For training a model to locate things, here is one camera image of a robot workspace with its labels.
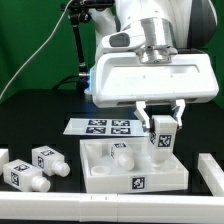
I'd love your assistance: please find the white right fence bar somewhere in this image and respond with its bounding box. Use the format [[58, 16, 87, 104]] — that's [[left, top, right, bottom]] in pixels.
[[198, 153, 224, 197]]

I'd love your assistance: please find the grey cable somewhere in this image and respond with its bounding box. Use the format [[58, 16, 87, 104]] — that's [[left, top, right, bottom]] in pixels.
[[0, 0, 74, 101]]

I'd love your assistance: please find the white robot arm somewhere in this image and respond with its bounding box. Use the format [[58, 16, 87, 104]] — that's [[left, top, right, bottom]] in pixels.
[[91, 0, 219, 132]]

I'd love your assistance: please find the white square tabletop tray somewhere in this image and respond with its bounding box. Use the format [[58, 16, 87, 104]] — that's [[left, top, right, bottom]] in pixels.
[[80, 137, 189, 193]]

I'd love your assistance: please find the white front fence bar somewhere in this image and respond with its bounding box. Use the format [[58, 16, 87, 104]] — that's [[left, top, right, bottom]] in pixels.
[[0, 191, 224, 224]]

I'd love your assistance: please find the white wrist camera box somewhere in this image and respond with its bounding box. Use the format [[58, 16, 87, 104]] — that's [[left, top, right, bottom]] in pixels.
[[98, 32, 144, 54]]

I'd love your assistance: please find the white left fence bar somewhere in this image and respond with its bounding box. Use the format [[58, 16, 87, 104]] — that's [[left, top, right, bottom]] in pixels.
[[0, 149, 9, 176]]

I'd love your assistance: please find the white fence bar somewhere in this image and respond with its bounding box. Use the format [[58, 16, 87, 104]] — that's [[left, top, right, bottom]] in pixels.
[[198, 153, 224, 197], [0, 149, 9, 176], [0, 191, 224, 224]]

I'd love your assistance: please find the white sheet with four tags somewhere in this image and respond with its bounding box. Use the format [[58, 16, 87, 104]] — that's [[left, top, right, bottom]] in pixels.
[[63, 118, 149, 137]]

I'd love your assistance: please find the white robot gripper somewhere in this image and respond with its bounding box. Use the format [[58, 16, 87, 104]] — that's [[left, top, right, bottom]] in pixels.
[[92, 52, 219, 132]]

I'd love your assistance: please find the black camera stand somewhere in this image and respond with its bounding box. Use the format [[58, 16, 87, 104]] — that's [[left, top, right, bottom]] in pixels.
[[53, 0, 115, 90]]

